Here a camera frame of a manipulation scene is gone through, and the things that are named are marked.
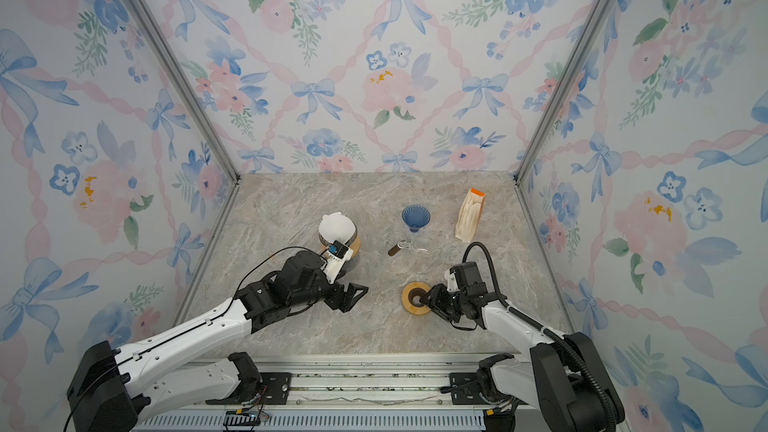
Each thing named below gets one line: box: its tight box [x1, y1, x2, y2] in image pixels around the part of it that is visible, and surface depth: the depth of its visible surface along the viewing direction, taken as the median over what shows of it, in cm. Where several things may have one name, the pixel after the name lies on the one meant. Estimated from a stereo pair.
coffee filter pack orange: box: [455, 187, 486, 243], surface depth 102 cm
